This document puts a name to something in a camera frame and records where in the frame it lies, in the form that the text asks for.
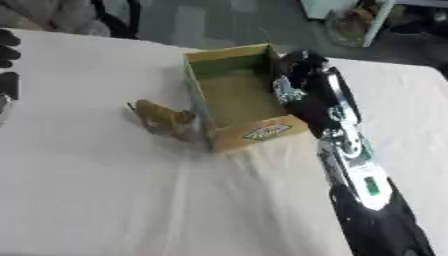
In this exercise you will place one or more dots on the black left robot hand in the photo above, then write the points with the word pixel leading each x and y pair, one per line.
pixel 8 66

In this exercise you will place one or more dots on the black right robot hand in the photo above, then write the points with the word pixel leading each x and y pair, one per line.
pixel 309 90

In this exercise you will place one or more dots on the tan cardboard box green inside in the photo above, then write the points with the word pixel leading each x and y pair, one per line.
pixel 239 100

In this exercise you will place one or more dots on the person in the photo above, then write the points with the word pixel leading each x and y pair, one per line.
pixel 49 15

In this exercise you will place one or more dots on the pale bag with brown contents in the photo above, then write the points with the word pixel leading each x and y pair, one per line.
pixel 356 21

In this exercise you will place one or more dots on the black chair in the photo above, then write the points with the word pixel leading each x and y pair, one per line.
pixel 119 20

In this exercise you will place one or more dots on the brown soft toy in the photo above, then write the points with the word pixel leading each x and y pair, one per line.
pixel 163 118

